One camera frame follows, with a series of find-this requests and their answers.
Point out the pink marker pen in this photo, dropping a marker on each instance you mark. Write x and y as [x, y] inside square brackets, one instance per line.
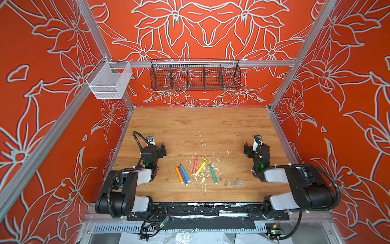
[195, 166]

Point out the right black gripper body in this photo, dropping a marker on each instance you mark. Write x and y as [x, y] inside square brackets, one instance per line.
[251, 149]

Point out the white slotted cable duct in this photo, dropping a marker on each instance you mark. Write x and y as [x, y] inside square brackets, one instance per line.
[135, 228]

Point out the purple marker pen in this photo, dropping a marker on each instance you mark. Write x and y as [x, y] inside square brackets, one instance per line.
[183, 177]

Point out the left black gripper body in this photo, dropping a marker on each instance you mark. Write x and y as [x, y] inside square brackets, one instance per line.
[159, 149]

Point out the blue marker pen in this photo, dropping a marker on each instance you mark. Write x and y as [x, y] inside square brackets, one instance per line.
[185, 174]

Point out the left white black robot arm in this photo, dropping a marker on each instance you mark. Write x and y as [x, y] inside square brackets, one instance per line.
[118, 195]

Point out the orange marker pen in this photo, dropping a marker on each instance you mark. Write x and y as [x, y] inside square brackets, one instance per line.
[179, 174]

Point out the yellow marker pen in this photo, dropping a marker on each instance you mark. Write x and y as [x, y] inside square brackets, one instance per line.
[201, 168]

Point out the green marker pen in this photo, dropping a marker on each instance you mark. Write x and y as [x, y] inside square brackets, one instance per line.
[213, 174]

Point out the black wire mesh basket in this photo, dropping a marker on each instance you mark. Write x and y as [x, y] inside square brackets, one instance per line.
[183, 75]

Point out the white wire mesh basket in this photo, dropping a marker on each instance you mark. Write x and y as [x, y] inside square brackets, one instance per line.
[109, 80]

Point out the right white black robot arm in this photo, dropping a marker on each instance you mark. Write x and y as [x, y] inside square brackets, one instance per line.
[310, 187]

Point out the right base cable connector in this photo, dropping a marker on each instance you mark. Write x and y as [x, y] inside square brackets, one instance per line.
[275, 234]

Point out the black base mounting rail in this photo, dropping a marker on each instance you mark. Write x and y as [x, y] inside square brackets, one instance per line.
[250, 210]

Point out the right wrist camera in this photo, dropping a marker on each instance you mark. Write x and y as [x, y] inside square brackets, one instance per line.
[258, 139]

